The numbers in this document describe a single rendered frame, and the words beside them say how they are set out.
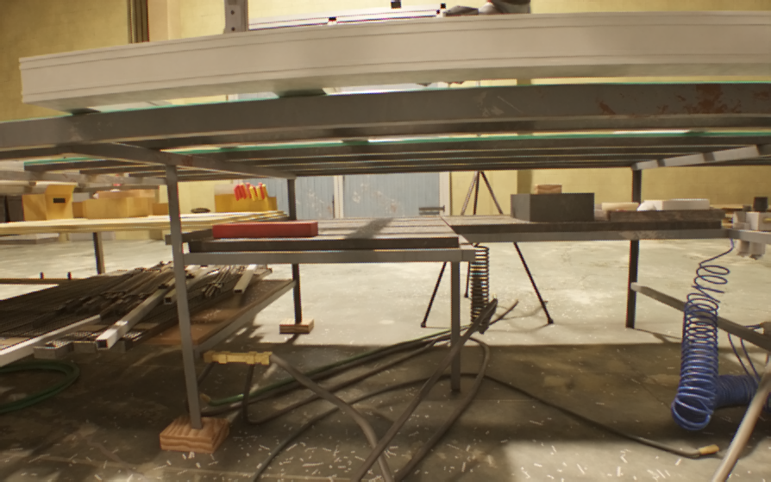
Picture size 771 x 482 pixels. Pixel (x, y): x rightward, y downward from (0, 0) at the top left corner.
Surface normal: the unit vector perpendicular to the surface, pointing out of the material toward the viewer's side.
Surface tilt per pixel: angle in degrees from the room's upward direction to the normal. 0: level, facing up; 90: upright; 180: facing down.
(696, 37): 90
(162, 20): 90
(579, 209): 90
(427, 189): 90
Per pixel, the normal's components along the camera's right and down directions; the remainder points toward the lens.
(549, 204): -0.07, 0.11
